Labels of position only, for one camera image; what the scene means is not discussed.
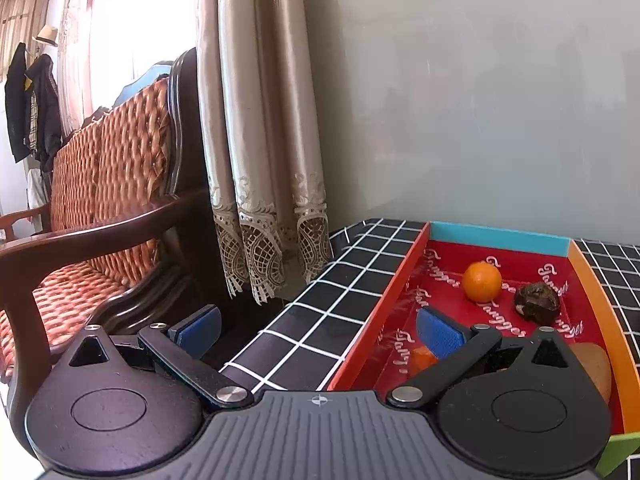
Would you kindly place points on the small orange mandarin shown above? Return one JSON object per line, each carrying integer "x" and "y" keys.
{"x": 481, "y": 282}

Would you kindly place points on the black white grid tablecloth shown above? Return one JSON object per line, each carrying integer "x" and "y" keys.
{"x": 305, "y": 344}

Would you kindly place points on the beige lace curtain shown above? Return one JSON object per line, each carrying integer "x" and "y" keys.
{"x": 261, "y": 143}

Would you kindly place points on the large orange mandarin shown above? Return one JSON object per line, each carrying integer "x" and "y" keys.
{"x": 420, "y": 358}

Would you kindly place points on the orange woven sofa cushion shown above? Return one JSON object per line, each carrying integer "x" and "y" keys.
{"x": 113, "y": 166}

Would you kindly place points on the straw hat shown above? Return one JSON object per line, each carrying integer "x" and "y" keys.
{"x": 48, "y": 35}

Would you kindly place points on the colourful cardboard box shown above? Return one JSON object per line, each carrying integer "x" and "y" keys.
{"x": 416, "y": 264}

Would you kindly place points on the brown kiwi fruit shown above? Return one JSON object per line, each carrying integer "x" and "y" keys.
{"x": 595, "y": 362}

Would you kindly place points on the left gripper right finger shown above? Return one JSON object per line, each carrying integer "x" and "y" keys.
{"x": 457, "y": 350}

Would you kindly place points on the dark wooden sofa frame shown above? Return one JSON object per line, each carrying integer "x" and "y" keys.
{"x": 187, "y": 274}

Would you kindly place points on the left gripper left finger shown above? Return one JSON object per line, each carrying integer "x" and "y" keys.
{"x": 179, "y": 350}

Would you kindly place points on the black hanging jacket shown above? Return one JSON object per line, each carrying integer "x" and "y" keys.
{"x": 32, "y": 112}

